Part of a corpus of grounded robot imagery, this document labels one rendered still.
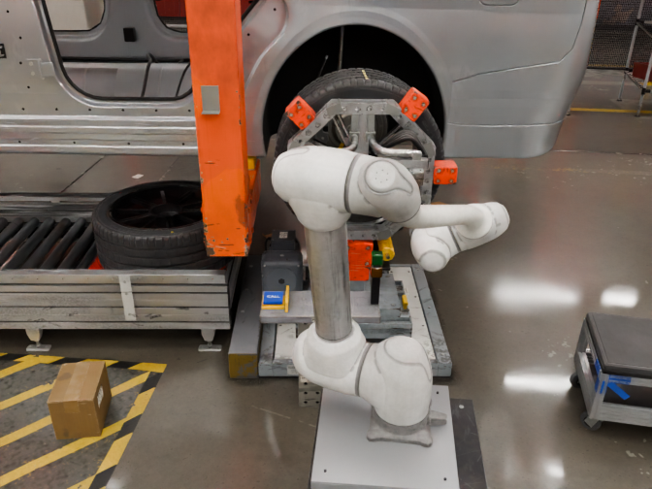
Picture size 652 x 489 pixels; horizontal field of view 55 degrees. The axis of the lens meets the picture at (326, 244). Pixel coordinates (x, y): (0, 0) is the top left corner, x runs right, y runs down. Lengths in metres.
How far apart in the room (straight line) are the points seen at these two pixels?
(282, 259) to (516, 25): 1.36
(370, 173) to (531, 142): 1.76
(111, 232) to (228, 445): 1.04
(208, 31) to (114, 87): 1.57
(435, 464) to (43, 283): 1.79
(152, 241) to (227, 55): 0.90
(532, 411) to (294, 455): 0.95
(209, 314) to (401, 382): 1.24
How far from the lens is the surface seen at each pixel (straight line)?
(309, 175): 1.33
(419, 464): 1.77
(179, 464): 2.35
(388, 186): 1.25
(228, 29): 2.17
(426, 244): 1.80
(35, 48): 2.95
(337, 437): 1.81
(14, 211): 3.68
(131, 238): 2.73
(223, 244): 2.42
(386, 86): 2.32
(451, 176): 2.37
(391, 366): 1.65
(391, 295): 2.76
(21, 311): 2.93
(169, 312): 2.73
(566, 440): 2.56
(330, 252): 1.46
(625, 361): 2.44
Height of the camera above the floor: 1.69
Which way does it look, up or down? 28 degrees down
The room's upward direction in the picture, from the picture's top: 1 degrees clockwise
